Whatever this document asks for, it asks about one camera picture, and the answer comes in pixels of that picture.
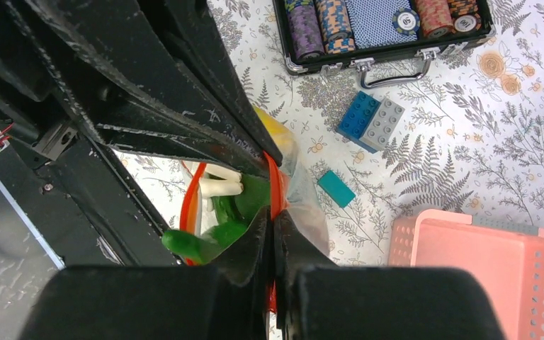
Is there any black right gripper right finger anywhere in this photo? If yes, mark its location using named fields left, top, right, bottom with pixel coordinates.
left=274, top=212, right=504, bottom=339

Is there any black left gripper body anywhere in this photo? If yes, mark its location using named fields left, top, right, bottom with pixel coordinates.
left=0, top=1, right=113, bottom=159

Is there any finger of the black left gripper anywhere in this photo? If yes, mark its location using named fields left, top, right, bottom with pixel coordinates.
left=138, top=0, right=283, bottom=165
left=4, top=0, right=273, bottom=179

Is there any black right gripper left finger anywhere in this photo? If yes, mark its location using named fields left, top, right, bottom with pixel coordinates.
left=20, top=207, right=272, bottom=339

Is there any green toy chili pepper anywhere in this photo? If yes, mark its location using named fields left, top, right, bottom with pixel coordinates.
left=161, top=221, right=248, bottom=265

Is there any green toy cabbage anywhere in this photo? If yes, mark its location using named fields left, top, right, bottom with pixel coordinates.
left=212, top=175, right=270, bottom=226

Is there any clear zip bag orange zipper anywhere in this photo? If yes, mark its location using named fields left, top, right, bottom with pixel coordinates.
left=178, top=105, right=332, bottom=315

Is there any yellow toy banana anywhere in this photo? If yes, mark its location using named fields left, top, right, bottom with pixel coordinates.
left=253, top=106, right=295, bottom=156

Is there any white toy garlic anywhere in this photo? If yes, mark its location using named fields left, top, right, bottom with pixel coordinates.
left=199, top=164, right=244, bottom=212

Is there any teal toy brick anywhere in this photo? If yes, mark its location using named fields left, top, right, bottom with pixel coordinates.
left=317, top=170, right=356, bottom=208

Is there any black poker chip case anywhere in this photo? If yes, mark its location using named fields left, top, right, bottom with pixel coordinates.
left=273, top=1, right=495, bottom=89

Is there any blue playing card deck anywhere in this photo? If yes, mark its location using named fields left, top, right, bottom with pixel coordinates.
left=346, top=0, right=421, bottom=49

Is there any blue toy brick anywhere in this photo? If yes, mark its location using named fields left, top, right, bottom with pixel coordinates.
left=335, top=91, right=380, bottom=154

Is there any grey toy brick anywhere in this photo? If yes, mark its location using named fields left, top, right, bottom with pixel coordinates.
left=358, top=98, right=405, bottom=151

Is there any pink plastic basket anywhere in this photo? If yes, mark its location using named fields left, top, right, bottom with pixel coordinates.
left=388, top=209, right=544, bottom=339

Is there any floral tablecloth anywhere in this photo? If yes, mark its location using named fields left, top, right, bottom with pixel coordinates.
left=112, top=0, right=544, bottom=340

